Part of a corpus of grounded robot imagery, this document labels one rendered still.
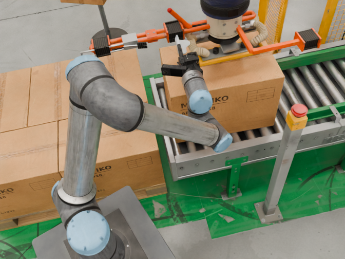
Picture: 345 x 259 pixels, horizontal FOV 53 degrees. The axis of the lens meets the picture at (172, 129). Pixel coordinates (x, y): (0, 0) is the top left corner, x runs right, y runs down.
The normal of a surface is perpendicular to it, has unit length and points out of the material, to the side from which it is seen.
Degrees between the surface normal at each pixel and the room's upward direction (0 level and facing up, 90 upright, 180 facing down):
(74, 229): 6
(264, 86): 90
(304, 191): 0
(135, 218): 0
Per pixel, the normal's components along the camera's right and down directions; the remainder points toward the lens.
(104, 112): -0.18, 0.48
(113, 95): 0.27, -0.25
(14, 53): -0.08, -0.62
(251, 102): 0.16, 0.77
